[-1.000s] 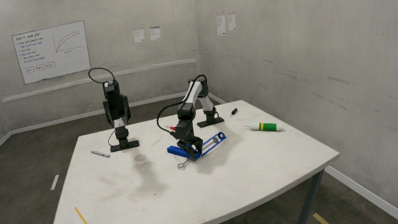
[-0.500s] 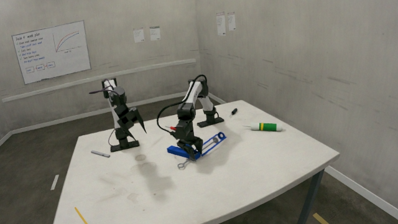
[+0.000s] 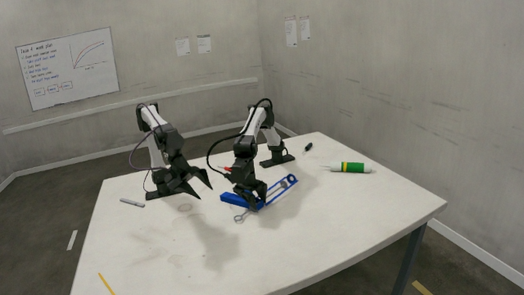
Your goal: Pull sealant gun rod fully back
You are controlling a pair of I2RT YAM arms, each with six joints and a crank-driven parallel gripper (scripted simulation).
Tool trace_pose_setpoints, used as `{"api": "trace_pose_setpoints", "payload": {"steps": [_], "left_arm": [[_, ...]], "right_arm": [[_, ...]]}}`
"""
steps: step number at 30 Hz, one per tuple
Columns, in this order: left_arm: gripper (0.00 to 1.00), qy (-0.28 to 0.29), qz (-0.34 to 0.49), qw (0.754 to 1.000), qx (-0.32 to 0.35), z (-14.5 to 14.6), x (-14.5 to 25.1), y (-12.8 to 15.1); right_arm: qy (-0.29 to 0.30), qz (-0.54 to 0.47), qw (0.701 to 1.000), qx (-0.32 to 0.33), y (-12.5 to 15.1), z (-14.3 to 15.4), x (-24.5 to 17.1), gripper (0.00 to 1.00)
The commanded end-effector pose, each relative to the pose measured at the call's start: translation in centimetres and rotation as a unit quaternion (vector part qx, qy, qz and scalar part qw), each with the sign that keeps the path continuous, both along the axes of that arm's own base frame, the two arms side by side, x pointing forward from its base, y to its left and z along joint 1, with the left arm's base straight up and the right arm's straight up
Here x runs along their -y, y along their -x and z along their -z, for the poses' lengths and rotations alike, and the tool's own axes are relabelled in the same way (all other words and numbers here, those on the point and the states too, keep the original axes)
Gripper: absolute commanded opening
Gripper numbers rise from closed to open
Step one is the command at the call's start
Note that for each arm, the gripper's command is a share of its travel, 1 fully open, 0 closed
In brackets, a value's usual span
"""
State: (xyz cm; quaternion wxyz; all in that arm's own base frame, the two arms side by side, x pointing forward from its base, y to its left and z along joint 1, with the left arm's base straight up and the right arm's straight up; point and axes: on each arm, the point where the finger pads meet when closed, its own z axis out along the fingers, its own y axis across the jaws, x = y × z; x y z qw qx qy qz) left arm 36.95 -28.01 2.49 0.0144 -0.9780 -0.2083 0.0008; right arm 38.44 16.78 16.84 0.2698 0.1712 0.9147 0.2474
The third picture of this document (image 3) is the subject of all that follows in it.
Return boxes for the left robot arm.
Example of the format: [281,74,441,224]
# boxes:
[224,105,296,184]

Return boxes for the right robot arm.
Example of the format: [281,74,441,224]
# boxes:
[137,102,185,201]

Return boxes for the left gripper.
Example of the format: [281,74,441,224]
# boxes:
[233,171,268,210]

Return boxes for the white and green sealant cartridge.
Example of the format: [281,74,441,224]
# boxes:
[319,161,372,173]

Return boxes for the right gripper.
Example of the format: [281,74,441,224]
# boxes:
[170,155,213,200]

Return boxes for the grey flat bar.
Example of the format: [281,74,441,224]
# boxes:
[120,198,145,208]

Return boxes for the black screwdriver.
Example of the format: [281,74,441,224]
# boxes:
[302,143,313,153]

